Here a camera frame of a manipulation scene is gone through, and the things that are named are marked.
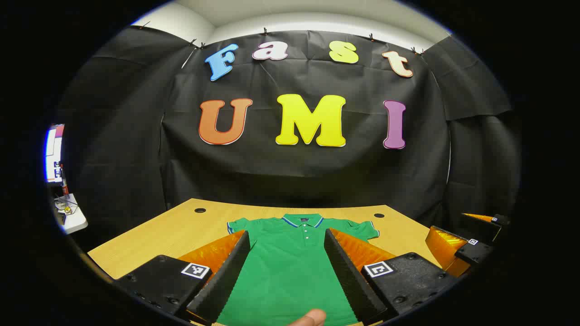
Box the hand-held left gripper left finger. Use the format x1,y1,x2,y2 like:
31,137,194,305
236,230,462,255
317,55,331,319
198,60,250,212
112,230,251,326

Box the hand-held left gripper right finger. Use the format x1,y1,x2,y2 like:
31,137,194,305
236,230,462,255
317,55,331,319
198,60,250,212
324,228,458,326

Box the green polo T-shirt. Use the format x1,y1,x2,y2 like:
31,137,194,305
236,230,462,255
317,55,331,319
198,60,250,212
217,213,380,326

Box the black backdrop cloth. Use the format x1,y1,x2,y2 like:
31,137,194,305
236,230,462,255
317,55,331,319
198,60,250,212
57,25,522,254

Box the white side desk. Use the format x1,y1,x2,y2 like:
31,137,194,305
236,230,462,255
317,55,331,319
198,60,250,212
52,194,89,235

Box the computer monitor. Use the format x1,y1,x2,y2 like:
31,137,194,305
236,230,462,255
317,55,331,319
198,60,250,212
44,123,65,184

